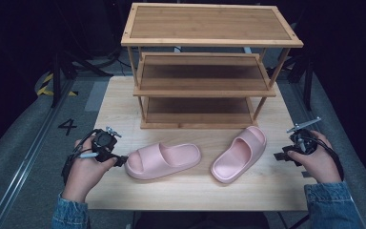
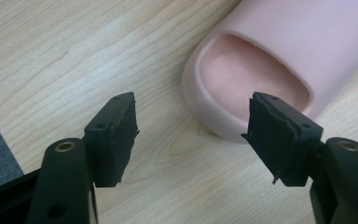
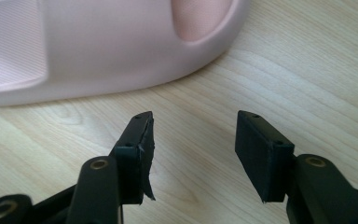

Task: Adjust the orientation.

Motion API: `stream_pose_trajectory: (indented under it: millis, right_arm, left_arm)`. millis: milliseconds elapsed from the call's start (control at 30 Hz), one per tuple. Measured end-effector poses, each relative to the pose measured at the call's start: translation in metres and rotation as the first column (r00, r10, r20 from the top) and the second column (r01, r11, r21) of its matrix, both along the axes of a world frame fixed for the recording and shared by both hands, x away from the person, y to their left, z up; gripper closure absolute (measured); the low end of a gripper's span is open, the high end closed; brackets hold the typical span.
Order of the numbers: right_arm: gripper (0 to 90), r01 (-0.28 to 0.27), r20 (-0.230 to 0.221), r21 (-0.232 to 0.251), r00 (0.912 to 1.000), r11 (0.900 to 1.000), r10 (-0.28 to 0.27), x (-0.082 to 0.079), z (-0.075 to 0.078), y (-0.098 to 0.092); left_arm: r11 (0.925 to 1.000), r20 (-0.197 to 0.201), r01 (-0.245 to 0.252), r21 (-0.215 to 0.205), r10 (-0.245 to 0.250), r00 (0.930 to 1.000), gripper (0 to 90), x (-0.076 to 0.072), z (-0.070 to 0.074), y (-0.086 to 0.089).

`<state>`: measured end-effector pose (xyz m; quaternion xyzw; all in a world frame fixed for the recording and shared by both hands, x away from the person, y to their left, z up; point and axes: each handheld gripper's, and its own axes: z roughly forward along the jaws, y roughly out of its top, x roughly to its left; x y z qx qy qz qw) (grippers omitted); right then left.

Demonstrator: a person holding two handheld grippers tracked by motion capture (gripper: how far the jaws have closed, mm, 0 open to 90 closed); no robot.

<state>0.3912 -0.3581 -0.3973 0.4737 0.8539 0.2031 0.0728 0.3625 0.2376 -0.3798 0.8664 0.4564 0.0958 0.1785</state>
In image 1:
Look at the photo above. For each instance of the wooden shoe rack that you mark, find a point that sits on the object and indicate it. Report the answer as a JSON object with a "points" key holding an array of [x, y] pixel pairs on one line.
{"points": [[206, 25]]}

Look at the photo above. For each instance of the black metal stand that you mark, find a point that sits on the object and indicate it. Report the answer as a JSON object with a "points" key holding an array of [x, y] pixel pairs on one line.
{"points": [[56, 79]]}

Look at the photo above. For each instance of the person's right hand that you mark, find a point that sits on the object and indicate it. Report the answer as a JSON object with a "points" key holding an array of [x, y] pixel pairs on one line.
{"points": [[319, 165]]}

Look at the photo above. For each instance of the person's dark pants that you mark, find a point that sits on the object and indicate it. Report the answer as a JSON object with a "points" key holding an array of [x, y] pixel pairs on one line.
{"points": [[203, 221]]}

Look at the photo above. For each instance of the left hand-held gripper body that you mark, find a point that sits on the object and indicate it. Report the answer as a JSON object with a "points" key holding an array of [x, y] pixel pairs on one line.
{"points": [[103, 144]]}

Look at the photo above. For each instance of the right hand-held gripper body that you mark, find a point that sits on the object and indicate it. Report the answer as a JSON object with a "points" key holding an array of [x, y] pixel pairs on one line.
{"points": [[305, 143]]}

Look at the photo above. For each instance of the pink slipper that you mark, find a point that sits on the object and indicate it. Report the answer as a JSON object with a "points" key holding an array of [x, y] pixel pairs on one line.
{"points": [[163, 160], [239, 156]]}

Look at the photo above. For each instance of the person's left hand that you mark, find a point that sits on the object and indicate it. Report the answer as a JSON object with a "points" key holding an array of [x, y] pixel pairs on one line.
{"points": [[85, 173]]}

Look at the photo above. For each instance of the yellow black hazard tape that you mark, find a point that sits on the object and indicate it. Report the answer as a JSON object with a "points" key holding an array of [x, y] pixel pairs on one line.
{"points": [[44, 89]]}

